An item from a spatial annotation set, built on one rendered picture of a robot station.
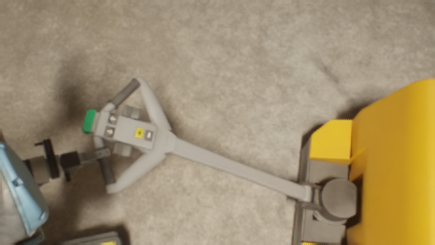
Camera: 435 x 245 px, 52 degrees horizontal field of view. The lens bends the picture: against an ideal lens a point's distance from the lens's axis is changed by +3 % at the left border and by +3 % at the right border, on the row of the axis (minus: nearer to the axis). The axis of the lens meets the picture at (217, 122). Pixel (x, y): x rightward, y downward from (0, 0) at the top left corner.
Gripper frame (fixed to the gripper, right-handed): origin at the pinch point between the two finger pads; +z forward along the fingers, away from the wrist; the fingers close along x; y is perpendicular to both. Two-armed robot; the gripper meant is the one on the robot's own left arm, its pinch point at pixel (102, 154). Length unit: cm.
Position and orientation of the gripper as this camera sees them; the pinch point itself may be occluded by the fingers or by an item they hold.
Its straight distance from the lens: 151.6
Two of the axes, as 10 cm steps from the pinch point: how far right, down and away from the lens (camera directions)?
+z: 8.7, -2.2, 4.3
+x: 3.8, -2.6, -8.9
